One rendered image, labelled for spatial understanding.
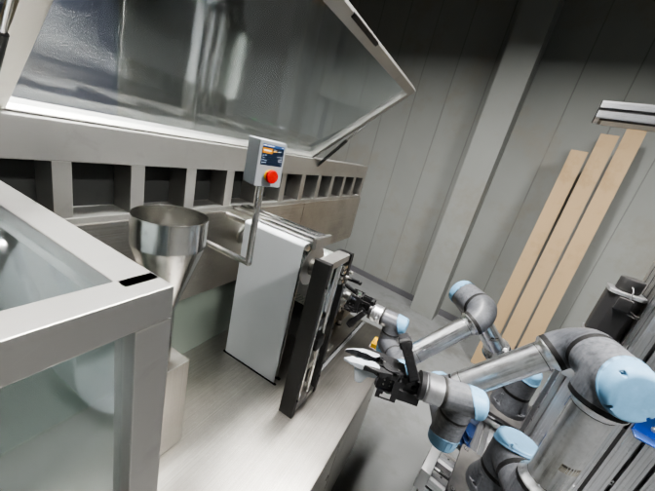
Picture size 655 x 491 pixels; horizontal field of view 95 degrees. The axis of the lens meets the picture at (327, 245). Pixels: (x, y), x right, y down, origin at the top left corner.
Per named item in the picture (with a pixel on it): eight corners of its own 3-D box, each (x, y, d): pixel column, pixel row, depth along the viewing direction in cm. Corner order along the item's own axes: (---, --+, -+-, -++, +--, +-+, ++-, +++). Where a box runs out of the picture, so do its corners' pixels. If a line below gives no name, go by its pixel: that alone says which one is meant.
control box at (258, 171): (257, 187, 64) (265, 139, 61) (242, 180, 68) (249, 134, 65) (284, 190, 69) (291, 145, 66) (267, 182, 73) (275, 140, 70)
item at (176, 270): (144, 481, 71) (158, 262, 53) (110, 445, 76) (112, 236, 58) (195, 437, 83) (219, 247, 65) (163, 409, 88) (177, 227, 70)
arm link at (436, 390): (447, 387, 72) (441, 368, 80) (429, 381, 73) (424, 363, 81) (438, 413, 73) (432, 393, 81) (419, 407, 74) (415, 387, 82)
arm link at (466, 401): (481, 433, 73) (495, 406, 70) (436, 417, 74) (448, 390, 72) (473, 407, 80) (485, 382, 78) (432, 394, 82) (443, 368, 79)
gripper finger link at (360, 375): (339, 381, 75) (374, 390, 76) (345, 359, 74) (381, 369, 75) (339, 373, 78) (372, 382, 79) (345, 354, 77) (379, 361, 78)
